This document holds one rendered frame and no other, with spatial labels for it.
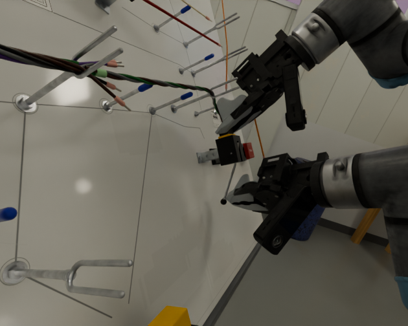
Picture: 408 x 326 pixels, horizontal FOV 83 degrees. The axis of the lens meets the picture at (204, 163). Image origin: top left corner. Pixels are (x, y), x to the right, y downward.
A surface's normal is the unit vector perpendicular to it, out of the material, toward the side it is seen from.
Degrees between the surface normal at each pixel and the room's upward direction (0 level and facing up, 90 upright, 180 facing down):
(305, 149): 90
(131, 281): 54
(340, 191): 110
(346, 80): 90
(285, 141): 90
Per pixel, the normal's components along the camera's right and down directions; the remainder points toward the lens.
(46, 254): 0.85, -0.21
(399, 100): -0.05, 0.29
